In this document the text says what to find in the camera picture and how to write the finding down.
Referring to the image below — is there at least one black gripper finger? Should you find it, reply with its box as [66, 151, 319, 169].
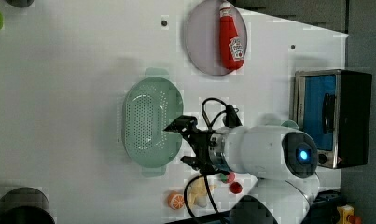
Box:
[180, 156, 200, 171]
[164, 115, 197, 133]

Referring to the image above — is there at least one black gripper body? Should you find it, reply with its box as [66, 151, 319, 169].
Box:
[183, 129, 219, 175]

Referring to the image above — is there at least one mint green oval strainer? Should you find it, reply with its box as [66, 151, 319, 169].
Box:
[122, 67, 184, 177]

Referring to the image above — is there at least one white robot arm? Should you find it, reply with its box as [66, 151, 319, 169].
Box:
[165, 116, 319, 224]

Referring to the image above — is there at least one toy peeled banana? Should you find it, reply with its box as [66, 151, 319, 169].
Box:
[188, 177, 208, 208]

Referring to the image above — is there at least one toy strawberry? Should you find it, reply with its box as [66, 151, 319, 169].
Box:
[219, 172, 235, 184]

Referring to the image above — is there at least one toy orange slice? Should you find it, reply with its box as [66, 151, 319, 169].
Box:
[167, 191, 185, 210]

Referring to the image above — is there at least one small red toy fruit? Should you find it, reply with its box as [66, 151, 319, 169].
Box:
[230, 182, 243, 194]

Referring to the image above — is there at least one red ketchup bottle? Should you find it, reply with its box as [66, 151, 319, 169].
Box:
[219, 1, 244, 71]

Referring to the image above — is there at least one mint green cup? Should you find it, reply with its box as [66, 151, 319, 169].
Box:
[282, 120, 299, 130]

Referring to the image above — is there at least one grey round plate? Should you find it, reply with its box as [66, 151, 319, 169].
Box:
[184, 0, 247, 76]

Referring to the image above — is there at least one black and steel toaster oven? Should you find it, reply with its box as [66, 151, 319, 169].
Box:
[292, 69, 372, 169]

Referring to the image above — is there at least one dark grey round object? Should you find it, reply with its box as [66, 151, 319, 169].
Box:
[6, 0, 34, 8]

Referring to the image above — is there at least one black cable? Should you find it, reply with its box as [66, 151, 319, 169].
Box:
[183, 97, 240, 224]

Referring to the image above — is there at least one blue metal frame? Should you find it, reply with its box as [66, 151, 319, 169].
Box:
[166, 190, 346, 224]

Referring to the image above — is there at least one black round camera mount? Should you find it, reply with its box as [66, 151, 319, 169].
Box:
[0, 187, 56, 224]

